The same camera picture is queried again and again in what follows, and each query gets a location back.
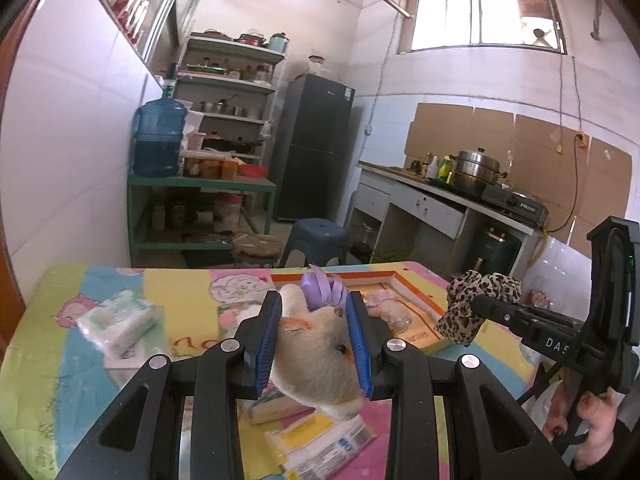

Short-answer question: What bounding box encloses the leopard print scrunchie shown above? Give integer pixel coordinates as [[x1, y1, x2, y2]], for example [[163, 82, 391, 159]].
[[435, 268, 523, 347]]

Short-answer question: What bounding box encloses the beige plush with purple bow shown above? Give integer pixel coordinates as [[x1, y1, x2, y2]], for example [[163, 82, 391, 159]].
[[270, 266, 362, 420]]

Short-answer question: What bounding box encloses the person's right hand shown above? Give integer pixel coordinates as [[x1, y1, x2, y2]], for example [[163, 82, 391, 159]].
[[541, 383, 632, 470]]

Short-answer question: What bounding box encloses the green white tissue box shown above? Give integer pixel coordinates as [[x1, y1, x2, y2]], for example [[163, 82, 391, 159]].
[[103, 325, 168, 389]]

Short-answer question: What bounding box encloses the green white tissue pack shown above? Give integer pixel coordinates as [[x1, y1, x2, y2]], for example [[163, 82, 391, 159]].
[[76, 289, 164, 359]]

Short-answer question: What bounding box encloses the colourful cartoon tablecloth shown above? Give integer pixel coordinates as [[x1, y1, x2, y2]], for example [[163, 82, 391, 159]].
[[0, 260, 539, 480]]

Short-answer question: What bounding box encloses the dark green air fryer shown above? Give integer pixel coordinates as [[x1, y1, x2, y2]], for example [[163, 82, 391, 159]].
[[462, 226, 521, 275]]

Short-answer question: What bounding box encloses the orange-rimmed cardboard tray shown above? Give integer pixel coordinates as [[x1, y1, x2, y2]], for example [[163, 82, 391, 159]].
[[269, 268, 452, 356]]

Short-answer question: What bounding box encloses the yellow white wipes pack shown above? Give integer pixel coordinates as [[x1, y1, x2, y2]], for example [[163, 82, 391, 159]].
[[265, 412, 376, 480]]

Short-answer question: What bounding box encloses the pink plush doll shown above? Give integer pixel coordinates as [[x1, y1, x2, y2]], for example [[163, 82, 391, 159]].
[[364, 289, 411, 334]]

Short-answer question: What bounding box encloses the black gas stove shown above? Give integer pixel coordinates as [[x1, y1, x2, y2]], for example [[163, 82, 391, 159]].
[[480, 184, 548, 229]]

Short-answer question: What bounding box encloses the round cushioned metal stool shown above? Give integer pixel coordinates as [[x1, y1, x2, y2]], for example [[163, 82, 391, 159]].
[[232, 233, 284, 268]]

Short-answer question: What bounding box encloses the stainless steel steamer pot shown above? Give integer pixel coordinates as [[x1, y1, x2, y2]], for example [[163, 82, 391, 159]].
[[449, 148, 508, 197]]

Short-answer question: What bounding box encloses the white plastic bucket red lid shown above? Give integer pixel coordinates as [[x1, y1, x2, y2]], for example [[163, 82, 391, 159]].
[[214, 193, 243, 233]]

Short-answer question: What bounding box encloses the white kitchen counter cabinet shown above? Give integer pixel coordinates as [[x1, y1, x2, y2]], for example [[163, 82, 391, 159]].
[[345, 162, 544, 281]]

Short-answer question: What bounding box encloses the green detergent bottle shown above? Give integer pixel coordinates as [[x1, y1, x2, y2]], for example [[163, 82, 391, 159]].
[[437, 155, 452, 183]]

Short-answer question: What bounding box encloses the blue plastic stool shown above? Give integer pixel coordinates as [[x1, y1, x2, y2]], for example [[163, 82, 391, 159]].
[[279, 218, 349, 268]]

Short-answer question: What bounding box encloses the green metal table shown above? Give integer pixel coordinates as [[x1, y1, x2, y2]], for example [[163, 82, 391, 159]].
[[127, 174, 278, 266]]

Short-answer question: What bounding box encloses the red plastic basin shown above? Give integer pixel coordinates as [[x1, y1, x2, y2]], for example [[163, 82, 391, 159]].
[[239, 164, 269, 178]]

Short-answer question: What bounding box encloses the blue water jug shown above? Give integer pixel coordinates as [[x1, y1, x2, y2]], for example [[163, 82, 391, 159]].
[[131, 82, 188, 178]]

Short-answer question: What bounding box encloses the black refrigerator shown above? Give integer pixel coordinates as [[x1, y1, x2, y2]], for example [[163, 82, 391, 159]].
[[269, 75, 355, 221]]

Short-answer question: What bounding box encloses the white shelving rack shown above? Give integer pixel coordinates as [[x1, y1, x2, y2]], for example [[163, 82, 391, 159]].
[[176, 30, 286, 165]]

